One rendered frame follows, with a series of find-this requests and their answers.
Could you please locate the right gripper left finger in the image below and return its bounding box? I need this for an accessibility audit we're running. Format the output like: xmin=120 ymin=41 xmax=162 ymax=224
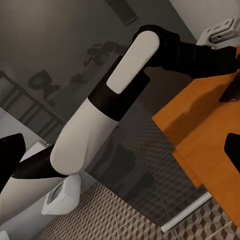
xmin=0 ymin=133 xmax=26 ymax=193

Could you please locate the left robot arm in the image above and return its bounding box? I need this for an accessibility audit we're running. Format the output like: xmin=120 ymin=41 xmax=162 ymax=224
xmin=0 ymin=17 xmax=240 ymax=225

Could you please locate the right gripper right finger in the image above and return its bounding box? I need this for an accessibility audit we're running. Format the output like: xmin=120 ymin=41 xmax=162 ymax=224
xmin=224 ymin=133 xmax=240 ymax=173

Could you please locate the mousetrap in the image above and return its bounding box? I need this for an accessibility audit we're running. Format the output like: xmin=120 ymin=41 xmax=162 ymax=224
xmin=219 ymin=73 xmax=240 ymax=102

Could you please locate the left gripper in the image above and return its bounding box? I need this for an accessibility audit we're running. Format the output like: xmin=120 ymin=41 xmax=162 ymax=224
xmin=184 ymin=44 xmax=240 ymax=79

